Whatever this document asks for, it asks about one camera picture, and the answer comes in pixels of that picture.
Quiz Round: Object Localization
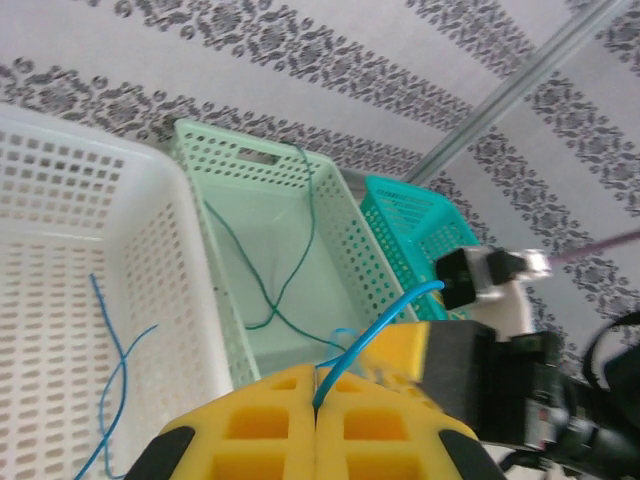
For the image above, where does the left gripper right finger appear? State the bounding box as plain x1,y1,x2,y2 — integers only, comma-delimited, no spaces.
315,372,506,480

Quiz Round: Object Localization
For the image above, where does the white perforated plastic basket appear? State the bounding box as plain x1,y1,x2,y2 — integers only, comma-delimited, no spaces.
0,102,236,480

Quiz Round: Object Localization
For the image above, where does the aluminium frame post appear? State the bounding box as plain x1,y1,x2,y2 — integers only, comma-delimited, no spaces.
407,0,629,184

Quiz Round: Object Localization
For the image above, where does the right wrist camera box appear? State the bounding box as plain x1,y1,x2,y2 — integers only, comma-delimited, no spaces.
435,246,554,312

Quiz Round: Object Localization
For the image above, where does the thin light blue wire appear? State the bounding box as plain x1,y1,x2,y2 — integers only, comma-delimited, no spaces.
312,279,446,409

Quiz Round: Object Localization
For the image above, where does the teal plastic basket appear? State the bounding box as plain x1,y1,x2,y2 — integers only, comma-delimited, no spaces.
359,174,484,324

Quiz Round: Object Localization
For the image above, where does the mint green plastic basket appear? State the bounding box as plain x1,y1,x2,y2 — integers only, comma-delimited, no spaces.
172,118,421,389

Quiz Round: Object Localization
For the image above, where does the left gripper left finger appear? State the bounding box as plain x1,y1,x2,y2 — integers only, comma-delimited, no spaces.
124,363,317,480

